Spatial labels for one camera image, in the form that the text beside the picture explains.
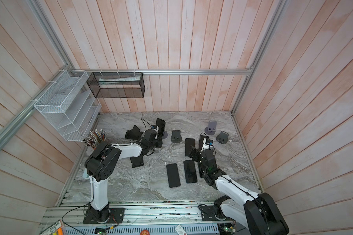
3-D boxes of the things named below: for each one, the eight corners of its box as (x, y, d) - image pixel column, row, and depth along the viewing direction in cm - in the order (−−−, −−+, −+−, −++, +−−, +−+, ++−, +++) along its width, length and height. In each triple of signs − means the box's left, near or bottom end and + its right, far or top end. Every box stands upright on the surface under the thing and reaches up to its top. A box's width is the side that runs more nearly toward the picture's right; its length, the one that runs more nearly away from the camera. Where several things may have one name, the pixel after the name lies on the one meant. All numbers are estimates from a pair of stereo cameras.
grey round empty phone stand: (215, 140, 105) (218, 134, 99) (219, 136, 108) (222, 129, 102) (223, 146, 103) (227, 140, 96) (227, 141, 105) (231, 135, 99)
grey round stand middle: (171, 143, 104) (170, 136, 98) (171, 136, 108) (170, 129, 101) (181, 143, 104) (181, 136, 98) (180, 136, 108) (181, 129, 101)
